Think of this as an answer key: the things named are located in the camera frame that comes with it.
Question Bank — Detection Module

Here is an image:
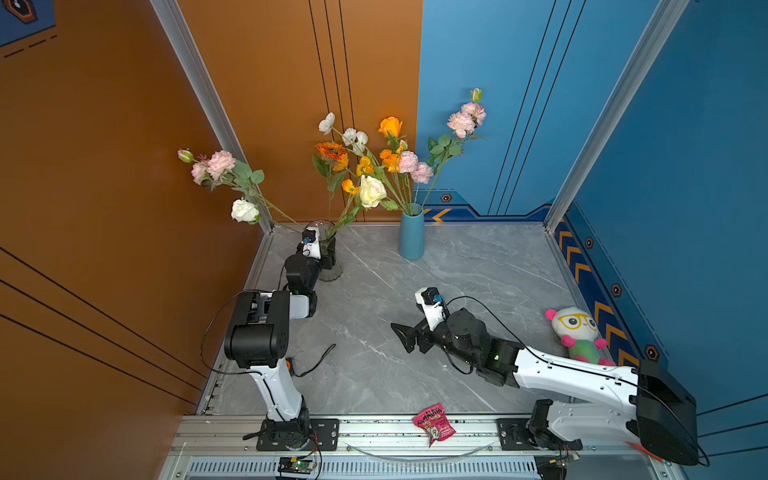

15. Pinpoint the cream pink rose stem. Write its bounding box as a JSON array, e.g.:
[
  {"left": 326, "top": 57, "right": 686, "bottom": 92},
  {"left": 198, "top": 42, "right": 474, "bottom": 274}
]
[{"left": 177, "top": 149, "right": 277, "bottom": 216}]

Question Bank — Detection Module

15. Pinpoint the teal cylindrical vase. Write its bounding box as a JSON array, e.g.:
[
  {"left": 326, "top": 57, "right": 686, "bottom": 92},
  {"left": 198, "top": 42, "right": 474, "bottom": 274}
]
[{"left": 399, "top": 203, "right": 425, "bottom": 261}]

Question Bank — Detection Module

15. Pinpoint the white plush toy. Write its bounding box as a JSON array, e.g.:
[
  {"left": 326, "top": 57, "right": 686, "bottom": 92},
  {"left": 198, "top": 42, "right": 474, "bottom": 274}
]
[{"left": 545, "top": 307, "right": 615, "bottom": 366}]

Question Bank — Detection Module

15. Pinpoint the aluminium corner post left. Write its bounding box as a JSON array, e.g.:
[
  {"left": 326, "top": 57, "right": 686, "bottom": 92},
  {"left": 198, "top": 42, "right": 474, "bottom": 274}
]
[{"left": 148, "top": 0, "right": 276, "bottom": 233}]

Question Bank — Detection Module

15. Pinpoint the pink rose spray stem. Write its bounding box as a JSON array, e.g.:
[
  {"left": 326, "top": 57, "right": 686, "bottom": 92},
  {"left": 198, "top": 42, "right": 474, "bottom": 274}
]
[{"left": 421, "top": 88, "right": 487, "bottom": 206}]

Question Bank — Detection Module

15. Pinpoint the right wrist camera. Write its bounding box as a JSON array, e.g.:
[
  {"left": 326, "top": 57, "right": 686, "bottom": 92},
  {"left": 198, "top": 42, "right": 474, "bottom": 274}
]
[{"left": 414, "top": 287, "right": 450, "bottom": 332}]

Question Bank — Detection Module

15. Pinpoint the white flower stem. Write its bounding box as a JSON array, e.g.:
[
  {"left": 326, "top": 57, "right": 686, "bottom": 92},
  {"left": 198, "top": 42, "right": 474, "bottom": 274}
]
[{"left": 319, "top": 113, "right": 403, "bottom": 211}]

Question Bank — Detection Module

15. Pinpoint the orange gerbera stem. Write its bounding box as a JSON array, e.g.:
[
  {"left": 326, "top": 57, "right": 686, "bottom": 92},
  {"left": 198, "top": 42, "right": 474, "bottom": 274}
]
[{"left": 312, "top": 142, "right": 349, "bottom": 199}]

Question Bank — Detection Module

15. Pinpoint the orange yellow small flower stem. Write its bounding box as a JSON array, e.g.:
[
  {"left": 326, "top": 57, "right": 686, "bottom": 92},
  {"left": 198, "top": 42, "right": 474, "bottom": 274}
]
[{"left": 379, "top": 149, "right": 413, "bottom": 211}]

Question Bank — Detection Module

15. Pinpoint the clear glass vase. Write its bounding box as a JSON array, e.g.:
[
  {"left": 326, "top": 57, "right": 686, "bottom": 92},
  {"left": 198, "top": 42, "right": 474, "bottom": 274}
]
[{"left": 303, "top": 219, "right": 343, "bottom": 282}]

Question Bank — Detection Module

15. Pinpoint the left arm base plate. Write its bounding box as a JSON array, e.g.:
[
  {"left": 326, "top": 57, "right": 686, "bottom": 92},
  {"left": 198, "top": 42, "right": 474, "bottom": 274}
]
[{"left": 256, "top": 419, "right": 339, "bottom": 452}]

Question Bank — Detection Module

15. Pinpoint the pink snack packet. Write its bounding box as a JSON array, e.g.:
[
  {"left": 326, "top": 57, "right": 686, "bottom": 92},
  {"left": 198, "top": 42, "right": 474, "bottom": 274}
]
[{"left": 412, "top": 403, "right": 456, "bottom": 446}]

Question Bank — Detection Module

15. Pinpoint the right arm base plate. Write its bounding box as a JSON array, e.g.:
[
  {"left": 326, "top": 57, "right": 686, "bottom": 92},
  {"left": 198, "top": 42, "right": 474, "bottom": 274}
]
[{"left": 495, "top": 416, "right": 584, "bottom": 452}]

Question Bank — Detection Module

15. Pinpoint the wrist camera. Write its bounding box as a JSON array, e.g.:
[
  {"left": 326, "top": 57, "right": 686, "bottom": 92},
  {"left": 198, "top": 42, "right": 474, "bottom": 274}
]
[
  {"left": 300, "top": 226, "right": 322, "bottom": 260},
  {"left": 414, "top": 287, "right": 450, "bottom": 332}
]

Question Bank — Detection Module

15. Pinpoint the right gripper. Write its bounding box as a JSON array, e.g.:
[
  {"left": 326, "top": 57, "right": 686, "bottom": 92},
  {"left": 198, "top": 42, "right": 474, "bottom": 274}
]
[{"left": 390, "top": 316, "right": 479, "bottom": 368}]

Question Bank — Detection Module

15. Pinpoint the black connector box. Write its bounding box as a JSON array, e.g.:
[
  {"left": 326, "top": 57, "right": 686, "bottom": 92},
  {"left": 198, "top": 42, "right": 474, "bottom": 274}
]
[{"left": 535, "top": 456, "right": 567, "bottom": 480}]

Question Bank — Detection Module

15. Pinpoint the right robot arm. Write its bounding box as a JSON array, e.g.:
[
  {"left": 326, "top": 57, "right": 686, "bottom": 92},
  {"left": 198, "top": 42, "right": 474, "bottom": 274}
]
[{"left": 391, "top": 305, "right": 700, "bottom": 466}]

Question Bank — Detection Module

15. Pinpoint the yellow rose stem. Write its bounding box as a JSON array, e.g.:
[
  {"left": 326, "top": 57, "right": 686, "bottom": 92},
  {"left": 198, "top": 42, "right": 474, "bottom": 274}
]
[{"left": 377, "top": 116, "right": 415, "bottom": 208}]

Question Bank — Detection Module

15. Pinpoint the aluminium corner post right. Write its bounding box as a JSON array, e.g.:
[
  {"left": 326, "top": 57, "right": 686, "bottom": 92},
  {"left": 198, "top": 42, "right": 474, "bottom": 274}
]
[{"left": 544, "top": 0, "right": 689, "bottom": 234}]

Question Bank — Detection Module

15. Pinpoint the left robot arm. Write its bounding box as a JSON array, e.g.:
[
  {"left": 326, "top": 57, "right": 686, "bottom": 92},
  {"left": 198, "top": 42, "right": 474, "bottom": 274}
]
[{"left": 224, "top": 228, "right": 322, "bottom": 451}]

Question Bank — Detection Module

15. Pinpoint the aluminium corner post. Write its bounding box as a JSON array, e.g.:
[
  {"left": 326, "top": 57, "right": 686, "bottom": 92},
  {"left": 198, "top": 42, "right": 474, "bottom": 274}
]
[
  {"left": 544, "top": 0, "right": 689, "bottom": 234},
  {"left": 148, "top": 0, "right": 276, "bottom": 233}
]

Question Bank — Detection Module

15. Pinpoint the yellow poppy flower stem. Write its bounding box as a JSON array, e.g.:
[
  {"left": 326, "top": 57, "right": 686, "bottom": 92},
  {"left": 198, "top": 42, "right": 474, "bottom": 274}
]
[{"left": 335, "top": 156, "right": 374, "bottom": 231}]

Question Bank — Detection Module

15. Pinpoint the green circuit board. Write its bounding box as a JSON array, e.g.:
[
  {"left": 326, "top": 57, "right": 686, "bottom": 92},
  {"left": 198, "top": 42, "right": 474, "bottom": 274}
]
[{"left": 275, "top": 457, "right": 319, "bottom": 479}]

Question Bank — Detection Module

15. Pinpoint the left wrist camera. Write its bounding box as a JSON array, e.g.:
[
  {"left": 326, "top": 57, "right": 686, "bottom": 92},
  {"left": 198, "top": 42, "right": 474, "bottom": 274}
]
[{"left": 300, "top": 226, "right": 322, "bottom": 260}]

